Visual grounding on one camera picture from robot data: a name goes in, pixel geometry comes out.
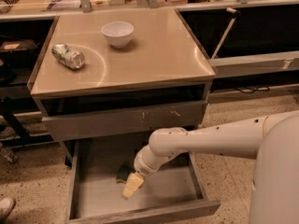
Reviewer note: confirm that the dark bag on shelf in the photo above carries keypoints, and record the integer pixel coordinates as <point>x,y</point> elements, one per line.
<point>18,49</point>

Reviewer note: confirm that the white ceramic bowl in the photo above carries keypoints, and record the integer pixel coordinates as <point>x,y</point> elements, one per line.
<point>118,34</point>

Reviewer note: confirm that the green yellow sponge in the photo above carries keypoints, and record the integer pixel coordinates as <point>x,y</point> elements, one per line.
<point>123,173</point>

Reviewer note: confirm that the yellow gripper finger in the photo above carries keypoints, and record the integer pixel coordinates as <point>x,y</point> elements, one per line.
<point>134,182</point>

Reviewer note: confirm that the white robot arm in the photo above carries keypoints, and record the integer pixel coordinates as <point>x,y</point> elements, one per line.
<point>270,141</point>

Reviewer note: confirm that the grey drawer cabinet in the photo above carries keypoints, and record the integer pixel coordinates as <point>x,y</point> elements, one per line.
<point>161,65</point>

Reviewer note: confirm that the grey top drawer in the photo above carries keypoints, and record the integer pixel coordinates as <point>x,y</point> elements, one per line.
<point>127,120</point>

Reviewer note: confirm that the crushed silver soda can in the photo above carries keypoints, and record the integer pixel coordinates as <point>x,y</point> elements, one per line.
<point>68,56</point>

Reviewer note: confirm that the white handled stick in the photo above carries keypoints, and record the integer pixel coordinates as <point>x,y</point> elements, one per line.
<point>234,14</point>

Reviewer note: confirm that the white shoe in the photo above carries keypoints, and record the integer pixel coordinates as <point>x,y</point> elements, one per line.
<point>6,207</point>

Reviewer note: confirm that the open grey middle drawer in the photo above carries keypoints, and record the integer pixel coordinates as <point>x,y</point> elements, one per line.
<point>174,193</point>

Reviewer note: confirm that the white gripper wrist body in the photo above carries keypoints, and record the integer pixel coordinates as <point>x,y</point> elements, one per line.
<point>144,168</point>

